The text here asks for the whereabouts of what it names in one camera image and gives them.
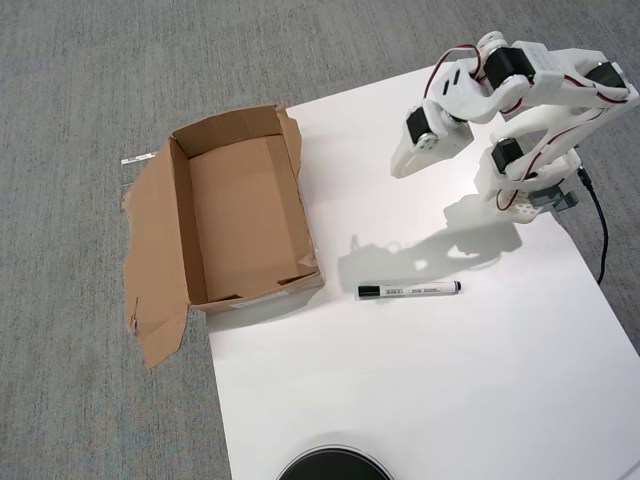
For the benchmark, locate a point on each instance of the grey table clamp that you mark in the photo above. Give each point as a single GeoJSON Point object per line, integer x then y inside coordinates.
{"type": "Point", "coordinates": [547, 198]}

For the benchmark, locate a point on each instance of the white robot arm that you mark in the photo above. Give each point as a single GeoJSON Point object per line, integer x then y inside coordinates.
{"type": "Point", "coordinates": [540, 60]}

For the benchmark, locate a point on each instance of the black and white marker pen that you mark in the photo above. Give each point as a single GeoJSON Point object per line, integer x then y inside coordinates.
{"type": "Point", "coordinates": [415, 289]}

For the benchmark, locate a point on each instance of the black round disc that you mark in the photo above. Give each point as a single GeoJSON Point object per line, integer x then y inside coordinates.
{"type": "Point", "coordinates": [332, 467]}

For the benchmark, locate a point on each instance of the open brown cardboard box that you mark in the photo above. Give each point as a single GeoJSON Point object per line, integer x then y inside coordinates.
{"type": "Point", "coordinates": [235, 210]}

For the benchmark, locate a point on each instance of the white tape strip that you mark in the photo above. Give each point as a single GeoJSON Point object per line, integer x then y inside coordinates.
{"type": "Point", "coordinates": [137, 159]}

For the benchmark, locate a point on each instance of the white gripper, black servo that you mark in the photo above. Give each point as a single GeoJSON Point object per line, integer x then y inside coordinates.
{"type": "Point", "coordinates": [434, 148]}

